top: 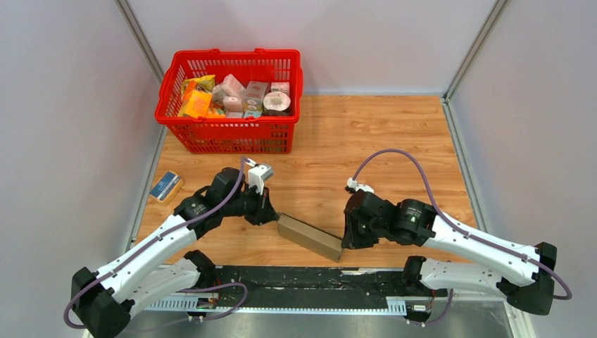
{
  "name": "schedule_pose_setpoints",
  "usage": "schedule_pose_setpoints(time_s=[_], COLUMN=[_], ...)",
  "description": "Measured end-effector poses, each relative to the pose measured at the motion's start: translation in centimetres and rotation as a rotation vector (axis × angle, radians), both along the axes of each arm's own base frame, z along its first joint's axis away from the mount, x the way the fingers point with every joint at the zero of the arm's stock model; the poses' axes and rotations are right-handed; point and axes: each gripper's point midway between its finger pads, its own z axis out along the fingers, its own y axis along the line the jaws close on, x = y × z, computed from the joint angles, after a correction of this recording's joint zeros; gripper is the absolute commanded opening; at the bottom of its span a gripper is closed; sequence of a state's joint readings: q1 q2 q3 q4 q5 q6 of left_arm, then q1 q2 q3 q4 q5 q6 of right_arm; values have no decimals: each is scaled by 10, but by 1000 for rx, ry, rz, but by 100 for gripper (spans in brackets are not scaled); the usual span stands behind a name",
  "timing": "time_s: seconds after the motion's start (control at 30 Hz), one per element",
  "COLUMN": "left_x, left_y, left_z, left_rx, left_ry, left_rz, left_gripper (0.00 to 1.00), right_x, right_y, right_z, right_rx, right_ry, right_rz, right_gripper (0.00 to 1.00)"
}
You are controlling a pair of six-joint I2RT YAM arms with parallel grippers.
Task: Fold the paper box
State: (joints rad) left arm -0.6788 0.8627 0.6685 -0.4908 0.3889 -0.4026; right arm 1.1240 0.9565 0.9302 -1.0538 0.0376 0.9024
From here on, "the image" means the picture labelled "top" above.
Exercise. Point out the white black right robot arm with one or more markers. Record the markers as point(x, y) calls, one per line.
point(519, 273)

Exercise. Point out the blue yellow small box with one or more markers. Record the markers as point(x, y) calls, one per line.
point(166, 188)

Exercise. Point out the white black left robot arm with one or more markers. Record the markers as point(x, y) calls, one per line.
point(154, 247)

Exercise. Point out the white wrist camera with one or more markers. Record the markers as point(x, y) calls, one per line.
point(258, 174)
point(352, 186)

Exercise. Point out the yellow snack bag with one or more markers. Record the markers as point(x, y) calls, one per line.
point(205, 83)

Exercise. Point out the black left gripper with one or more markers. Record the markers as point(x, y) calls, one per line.
point(265, 212)

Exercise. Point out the orange snack box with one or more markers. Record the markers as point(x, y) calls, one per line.
point(195, 104)

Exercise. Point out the brown cardboard paper box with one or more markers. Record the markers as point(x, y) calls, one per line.
point(310, 237)

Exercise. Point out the round tape roll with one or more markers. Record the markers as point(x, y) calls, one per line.
point(276, 104)

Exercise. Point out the aluminium frame rail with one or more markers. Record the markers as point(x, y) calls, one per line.
point(198, 286)

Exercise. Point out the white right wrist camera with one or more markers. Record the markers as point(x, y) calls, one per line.
point(352, 186)

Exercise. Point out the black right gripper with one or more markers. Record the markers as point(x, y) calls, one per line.
point(350, 240)

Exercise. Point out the pink white carton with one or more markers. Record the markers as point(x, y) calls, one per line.
point(233, 87)

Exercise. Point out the red plastic shopping basket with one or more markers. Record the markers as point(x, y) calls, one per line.
point(234, 125)

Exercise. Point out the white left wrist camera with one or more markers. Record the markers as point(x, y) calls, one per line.
point(258, 174)

